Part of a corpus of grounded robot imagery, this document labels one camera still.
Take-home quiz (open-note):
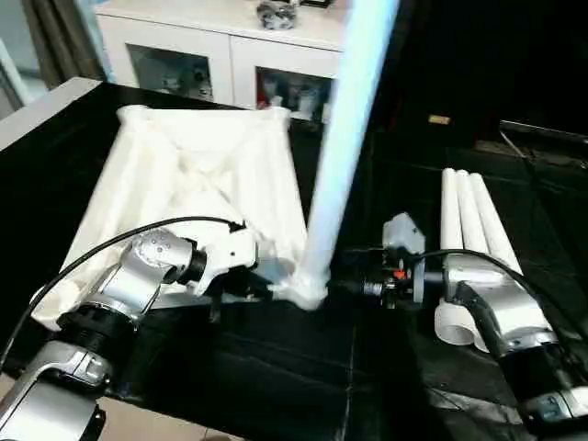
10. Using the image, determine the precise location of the dark crumpled bundle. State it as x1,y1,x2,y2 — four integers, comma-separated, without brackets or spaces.
256,0,300,31

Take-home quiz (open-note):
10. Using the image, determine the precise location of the white glass door cabinet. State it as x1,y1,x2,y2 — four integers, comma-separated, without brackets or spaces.
94,0,346,124

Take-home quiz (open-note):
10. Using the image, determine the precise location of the small white jar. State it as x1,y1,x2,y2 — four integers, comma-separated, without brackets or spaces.
300,91,319,119

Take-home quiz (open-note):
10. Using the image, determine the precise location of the grey curtain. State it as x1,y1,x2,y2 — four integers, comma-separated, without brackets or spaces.
20,0,106,92

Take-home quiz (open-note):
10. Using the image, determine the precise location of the white plastic table top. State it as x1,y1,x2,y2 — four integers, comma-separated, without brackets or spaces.
30,104,330,333

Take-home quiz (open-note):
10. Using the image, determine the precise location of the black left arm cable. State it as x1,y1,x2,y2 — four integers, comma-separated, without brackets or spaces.
0,215,248,368

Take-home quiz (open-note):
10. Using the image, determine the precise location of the black box with label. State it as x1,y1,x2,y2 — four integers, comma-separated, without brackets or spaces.
367,0,503,148

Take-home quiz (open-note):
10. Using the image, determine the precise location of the white plastic table leg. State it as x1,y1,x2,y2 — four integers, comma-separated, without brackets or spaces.
434,167,477,346
470,172,524,273
298,0,401,295
456,169,495,353

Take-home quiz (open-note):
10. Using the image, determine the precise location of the black long rail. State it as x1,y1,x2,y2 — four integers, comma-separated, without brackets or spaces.
499,119,588,140

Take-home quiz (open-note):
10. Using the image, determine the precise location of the black work mat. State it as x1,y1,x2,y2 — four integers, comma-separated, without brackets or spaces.
0,82,588,441

